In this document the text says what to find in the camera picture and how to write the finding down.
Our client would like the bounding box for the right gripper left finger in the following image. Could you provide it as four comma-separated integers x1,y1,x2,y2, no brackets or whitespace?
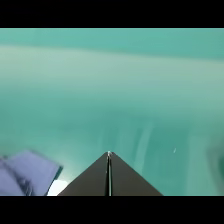
58,151,110,197

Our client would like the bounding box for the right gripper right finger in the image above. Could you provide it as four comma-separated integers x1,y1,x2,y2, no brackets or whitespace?
109,151,164,197

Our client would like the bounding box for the purple shirt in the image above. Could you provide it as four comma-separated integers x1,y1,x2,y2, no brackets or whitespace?
0,149,64,197

